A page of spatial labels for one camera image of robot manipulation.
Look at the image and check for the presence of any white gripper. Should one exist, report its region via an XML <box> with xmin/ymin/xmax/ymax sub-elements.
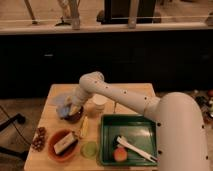
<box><xmin>67</xmin><ymin>86</ymin><xmax>90</xmax><ymax>106</ymax></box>

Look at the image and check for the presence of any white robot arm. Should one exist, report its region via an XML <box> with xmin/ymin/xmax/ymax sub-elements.
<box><xmin>71</xmin><ymin>72</ymin><xmax>210</xmax><ymax>171</ymax></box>

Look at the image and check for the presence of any purple bowl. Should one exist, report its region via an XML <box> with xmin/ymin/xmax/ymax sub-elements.
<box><xmin>65</xmin><ymin>107</ymin><xmax>83</xmax><ymax>123</ymax></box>

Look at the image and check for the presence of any orange bowl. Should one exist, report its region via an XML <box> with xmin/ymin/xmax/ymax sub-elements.
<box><xmin>48</xmin><ymin>129</ymin><xmax>78</xmax><ymax>163</ymax></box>

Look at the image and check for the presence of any white cup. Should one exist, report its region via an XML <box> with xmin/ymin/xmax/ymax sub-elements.
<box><xmin>92</xmin><ymin>94</ymin><xmax>107</xmax><ymax>115</ymax></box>

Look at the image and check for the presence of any wooden block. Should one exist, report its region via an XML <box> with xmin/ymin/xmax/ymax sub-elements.
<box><xmin>54</xmin><ymin>132</ymin><xmax>77</xmax><ymax>154</ymax></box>

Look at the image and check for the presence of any small green plate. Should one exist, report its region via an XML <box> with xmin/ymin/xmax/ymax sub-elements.
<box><xmin>81</xmin><ymin>141</ymin><xmax>98</xmax><ymax>158</ymax></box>

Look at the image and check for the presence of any brown grape bunch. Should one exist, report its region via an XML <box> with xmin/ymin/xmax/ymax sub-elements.
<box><xmin>32</xmin><ymin>127</ymin><xmax>46</xmax><ymax>151</ymax></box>

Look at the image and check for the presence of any black chair base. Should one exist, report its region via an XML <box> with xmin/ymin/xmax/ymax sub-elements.
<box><xmin>0</xmin><ymin>106</ymin><xmax>30</xmax><ymax>161</ymax></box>

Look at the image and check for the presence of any green plastic tray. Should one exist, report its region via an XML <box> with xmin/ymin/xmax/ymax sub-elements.
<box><xmin>99</xmin><ymin>114</ymin><xmax>157</xmax><ymax>166</ymax></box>

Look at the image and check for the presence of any orange peach fruit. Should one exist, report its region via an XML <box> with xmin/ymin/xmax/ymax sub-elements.
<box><xmin>113</xmin><ymin>147</ymin><xmax>128</xmax><ymax>162</ymax></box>

